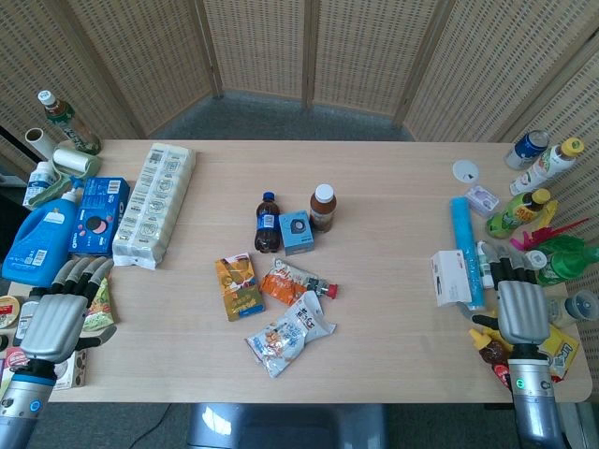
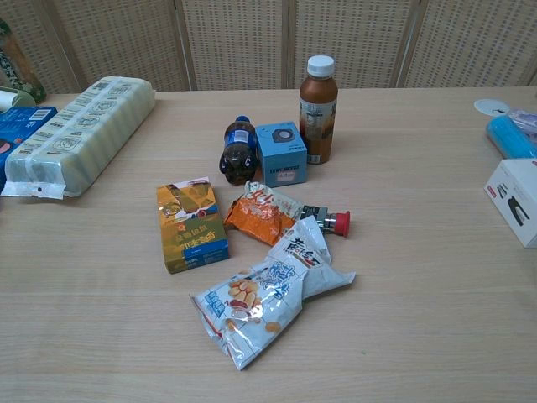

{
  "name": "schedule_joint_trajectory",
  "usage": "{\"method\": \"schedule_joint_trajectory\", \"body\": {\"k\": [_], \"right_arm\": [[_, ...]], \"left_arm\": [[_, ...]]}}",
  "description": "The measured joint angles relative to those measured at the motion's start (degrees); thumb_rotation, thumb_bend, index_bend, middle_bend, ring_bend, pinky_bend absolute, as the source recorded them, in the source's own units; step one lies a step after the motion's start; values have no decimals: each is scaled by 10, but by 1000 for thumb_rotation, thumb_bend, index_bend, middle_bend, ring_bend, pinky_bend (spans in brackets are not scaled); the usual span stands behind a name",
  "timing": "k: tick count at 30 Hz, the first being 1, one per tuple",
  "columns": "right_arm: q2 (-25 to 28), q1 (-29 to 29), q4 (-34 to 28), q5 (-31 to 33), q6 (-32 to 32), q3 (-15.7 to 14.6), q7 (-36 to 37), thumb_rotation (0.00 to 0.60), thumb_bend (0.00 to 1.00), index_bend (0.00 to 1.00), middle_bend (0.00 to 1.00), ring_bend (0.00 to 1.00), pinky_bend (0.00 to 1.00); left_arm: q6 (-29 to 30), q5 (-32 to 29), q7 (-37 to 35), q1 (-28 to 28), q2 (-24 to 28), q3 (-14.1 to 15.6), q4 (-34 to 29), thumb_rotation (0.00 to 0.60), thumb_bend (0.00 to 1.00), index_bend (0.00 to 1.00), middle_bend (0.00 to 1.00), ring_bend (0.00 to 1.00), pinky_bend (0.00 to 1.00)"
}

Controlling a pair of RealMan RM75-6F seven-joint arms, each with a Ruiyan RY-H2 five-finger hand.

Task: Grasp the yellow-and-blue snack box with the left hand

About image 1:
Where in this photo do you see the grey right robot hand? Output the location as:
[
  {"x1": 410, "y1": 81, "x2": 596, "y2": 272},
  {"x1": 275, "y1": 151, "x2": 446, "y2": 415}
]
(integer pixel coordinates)
[{"x1": 453, "y1": 241, "x2": 551, "y2": 346}]

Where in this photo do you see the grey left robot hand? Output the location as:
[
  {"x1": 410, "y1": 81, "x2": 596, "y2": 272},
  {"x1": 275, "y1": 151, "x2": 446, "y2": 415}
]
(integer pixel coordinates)
[{"x1": 21, "y1": 255, "x2": 117, "y2": 364}]

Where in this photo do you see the yellow snack box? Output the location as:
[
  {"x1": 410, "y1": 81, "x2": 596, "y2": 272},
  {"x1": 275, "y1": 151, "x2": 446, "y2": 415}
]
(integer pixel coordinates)
[{"x1": 214, "y1": 252, "x2": 269, "y2": 323}]

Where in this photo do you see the brown white cookie box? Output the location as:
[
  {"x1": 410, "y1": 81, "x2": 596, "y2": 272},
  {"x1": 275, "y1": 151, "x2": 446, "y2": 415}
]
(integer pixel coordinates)
[{"x1": 50, "y1": 348, "x2": 89, "y2": 390}]

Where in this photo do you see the white product box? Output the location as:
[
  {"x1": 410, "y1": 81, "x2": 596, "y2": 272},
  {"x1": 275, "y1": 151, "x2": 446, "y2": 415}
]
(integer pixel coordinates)
[{"x1": 430, "y1": 249, "x2": 475, "y2": 309}]

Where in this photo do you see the blue Oreo box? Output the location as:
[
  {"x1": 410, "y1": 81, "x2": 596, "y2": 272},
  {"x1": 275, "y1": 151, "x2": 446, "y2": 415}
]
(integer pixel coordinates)
[{"x1": 68, "y1": 176, "x2": 131, "y2": 257}]

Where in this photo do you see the small blue cube box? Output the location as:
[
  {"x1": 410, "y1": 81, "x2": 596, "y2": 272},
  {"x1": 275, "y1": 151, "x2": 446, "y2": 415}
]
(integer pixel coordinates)
[{"x1": 278, "y1": 210, "x2": 314, "y2": 257}]

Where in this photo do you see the red lid instant cup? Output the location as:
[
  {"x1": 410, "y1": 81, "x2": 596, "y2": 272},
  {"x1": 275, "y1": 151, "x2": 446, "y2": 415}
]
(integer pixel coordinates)
[{"x1": 0, "y1": 295, "x2": 22, "y2": 329}]

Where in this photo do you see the brown sauce bottle yellow cap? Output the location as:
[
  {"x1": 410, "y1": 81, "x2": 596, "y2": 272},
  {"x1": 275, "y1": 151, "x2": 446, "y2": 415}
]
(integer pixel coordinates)
[{"x1": 468, "y1": 326, "x2": 512, "y2": 367}]

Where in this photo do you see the green triangular snack bag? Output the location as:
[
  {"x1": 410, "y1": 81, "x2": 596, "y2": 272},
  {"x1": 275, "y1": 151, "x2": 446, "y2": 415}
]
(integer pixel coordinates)
[{"x1": 83, "y1": 275, "x2": 118, "y2": 332}]

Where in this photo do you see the clear bottle grey cap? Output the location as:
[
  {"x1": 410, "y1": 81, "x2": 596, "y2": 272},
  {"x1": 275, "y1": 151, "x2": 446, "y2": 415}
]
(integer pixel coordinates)
[{"x1": 546, "y1": 289, "x2": 599, "y2": 329}]

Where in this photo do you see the yellow tea packet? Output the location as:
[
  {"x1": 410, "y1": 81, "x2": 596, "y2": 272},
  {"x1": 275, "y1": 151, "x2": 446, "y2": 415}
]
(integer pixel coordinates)
[{"x1": 536, "y1": 324, "x2": 581, "y2": 384}]

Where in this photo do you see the pink snack packet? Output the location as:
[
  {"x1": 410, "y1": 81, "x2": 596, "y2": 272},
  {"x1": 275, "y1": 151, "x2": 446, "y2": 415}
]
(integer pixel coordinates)
[{"x1": 0, "y1": 346, "x2": 30, "y2": 392}]

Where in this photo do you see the small white green bottle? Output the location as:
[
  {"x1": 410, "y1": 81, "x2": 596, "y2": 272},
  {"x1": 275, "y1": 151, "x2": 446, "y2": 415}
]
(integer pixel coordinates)
[{"x1": 475, "y1": 239, "x2": 497, "y2": 289}]

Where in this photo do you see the small red packet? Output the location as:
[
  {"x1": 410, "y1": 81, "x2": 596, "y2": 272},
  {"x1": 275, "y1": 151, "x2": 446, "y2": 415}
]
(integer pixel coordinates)
[{"x1": 492, "y1": 361, "x2": 514, "y2": 390}]

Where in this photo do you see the green soda bottle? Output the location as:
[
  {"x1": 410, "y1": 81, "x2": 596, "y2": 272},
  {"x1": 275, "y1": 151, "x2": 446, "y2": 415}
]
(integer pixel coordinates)
[{"x1": 522, "y1": 233, "x2": 599, "y2": 288}]

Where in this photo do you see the blue detergent bottle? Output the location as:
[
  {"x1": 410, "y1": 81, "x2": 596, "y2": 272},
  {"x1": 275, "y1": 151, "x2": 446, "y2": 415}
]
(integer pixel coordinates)
[{"x1": 1, "y1": 186, "x2": 84, "y2": 288}]

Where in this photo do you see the pink feather shuttlecock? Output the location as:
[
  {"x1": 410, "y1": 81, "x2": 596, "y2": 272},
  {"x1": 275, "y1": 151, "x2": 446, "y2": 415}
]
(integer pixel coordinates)
[{"x1": 510, "y1": 216, "x2": 592, "y2": 253}]

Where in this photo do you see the light blue roll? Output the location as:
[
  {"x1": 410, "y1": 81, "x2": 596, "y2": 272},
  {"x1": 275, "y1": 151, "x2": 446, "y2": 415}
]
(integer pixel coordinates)
[{"x1": 449, "y1": 196, "x2": 489, "y2": 312}]

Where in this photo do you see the green yellow drink bottle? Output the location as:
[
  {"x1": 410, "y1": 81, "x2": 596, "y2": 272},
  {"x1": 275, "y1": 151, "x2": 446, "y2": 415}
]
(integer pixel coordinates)
[{"x1": 485, "y1": 188, "x2": 559, "y2": 240}]

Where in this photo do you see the small purple pack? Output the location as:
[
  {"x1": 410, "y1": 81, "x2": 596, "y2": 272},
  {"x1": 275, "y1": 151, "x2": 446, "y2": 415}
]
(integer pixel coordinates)
[{"x1": 463, "y1": 184, "x2": 502, "y2": 218}]

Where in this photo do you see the small white blue bottle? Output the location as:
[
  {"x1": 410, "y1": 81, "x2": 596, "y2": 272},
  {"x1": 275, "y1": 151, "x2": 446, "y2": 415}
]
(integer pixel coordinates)
[{"x1": 22, "y1": 161, "x2": 58, "y2": 208}]

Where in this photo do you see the white bottle yellow cap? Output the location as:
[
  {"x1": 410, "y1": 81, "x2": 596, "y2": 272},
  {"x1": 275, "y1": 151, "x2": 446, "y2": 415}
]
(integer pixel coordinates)
[{"x1": 508, "y1": 137, "x2": 586, "y2": 197}]

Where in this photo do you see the white round lid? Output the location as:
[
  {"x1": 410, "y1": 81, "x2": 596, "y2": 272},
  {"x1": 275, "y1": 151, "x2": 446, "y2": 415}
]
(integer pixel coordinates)
[{"x1": 451, "y1": 158, "x2": 481, "y2": 184}]

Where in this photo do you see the blue drink can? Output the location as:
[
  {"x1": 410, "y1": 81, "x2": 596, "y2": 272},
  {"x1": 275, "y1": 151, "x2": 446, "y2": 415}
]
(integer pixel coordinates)
[{"x1": 504, "y1": 129, "x2": 550, "y2": 171}]

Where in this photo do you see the cardboard tube roll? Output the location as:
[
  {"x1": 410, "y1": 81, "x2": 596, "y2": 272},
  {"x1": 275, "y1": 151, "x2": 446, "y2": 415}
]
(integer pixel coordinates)
[{"x1": 24, "y1": 127, "x2": 58, "y2": 163}]

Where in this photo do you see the green label tea bottle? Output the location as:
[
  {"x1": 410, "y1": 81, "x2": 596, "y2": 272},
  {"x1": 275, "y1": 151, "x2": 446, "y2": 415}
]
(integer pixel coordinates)
[{"x1": 37, "y1": 90, "x2": 103, "y2": 156}]

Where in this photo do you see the brown tea bottle white cap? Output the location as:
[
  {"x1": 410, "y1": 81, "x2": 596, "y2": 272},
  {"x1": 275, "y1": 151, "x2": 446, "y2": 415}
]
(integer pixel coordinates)
[{"x1": 309, "y1": 183, "x2": 338, "y2": 233}]

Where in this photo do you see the white blue peanut bag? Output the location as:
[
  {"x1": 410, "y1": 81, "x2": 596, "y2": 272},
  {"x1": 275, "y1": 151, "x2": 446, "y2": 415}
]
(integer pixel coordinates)
[{"x1": 244, "y1": 290, "x2": 337, "y2": 379}]

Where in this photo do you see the cola bottle blue label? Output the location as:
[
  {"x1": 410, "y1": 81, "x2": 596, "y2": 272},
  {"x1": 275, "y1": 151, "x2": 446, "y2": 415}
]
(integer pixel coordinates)
[{"x1": 254, "y1": 191, "x2": 282, "y2": 255}]

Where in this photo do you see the orange snack packet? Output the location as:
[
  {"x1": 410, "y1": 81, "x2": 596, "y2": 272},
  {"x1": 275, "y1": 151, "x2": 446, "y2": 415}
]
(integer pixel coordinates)
[{"x1": 259, "y1": 259, "x2": 324, "y2": 307}]

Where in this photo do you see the dark blue chair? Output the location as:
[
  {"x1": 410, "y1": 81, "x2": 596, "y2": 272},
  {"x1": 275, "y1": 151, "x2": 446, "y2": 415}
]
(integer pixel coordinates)
[{"x1": 185, "y1": 402, "x2": 390, "y2": 449}]

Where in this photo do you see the woven folding screen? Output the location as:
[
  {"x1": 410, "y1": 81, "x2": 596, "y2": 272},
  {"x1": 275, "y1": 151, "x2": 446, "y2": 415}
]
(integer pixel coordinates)
[{"x1": 0, "y1": 0, "x2": 599, "y2": 310}]

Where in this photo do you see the black floor cable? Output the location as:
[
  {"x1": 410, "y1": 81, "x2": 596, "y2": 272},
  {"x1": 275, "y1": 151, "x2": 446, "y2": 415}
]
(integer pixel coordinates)
[{"x1": 134, "y1": 403, "x2": 172, "y2": 449}]

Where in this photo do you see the green handled lint roller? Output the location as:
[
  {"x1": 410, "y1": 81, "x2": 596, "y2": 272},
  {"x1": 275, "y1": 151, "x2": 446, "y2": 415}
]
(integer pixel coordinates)
[{"x1": 28, "y1": 146, "x2": 102, "y2": 210}]

